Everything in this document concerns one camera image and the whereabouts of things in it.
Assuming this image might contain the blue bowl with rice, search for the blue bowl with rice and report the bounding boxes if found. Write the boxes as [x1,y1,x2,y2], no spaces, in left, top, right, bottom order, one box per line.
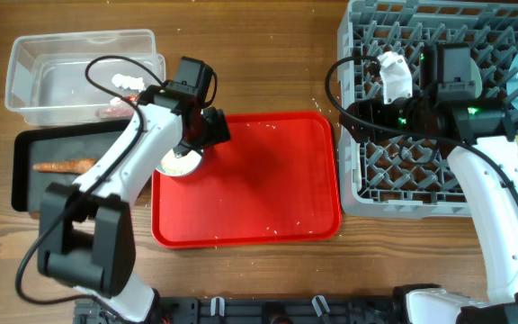
[156,150,202,177]

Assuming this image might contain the red snack wrapper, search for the red snack wrapper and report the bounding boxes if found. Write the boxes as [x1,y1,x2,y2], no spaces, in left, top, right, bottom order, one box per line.
[96,97,134,119]

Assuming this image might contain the white tissue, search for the white tissue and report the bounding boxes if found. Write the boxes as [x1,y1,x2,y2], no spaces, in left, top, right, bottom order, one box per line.
[112,74,146,92]

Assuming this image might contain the orange carrot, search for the orange carrot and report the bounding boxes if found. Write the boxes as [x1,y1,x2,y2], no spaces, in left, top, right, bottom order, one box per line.
[32,158,96,175]

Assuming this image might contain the light green bowl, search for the light green bowl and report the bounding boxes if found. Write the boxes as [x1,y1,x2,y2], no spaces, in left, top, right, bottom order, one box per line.
[470,58,483,98]

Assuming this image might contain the white plastic spoon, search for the white plastic spoon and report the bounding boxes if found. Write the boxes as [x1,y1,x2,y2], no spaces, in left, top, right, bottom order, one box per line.
[351,139,362,191]

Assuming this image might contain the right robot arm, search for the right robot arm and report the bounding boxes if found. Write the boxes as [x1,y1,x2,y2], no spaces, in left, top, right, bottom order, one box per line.
[339,43,518,323]

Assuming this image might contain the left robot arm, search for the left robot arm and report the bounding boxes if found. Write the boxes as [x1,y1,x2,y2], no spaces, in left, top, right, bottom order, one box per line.
[24,57,230,323]

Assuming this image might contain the grey dishwasher rack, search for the grey dishwasher rack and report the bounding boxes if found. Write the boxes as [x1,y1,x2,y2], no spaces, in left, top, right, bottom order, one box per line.
[337,1,518,219]

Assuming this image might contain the red serving tray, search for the red serving tray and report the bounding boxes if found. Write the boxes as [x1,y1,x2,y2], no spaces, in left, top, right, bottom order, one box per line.
[151,111,342,249]

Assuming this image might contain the black plastic tray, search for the black plastic tray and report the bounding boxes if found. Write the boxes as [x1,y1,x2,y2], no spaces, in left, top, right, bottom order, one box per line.
[11,120,129,213]

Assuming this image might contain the clear plastic bin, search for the clear plastic bin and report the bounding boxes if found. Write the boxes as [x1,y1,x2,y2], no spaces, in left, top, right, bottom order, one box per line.
[4,29,166,126]

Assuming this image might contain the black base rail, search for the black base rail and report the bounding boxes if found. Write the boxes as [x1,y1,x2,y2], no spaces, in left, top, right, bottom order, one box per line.
[72,294,474,324]

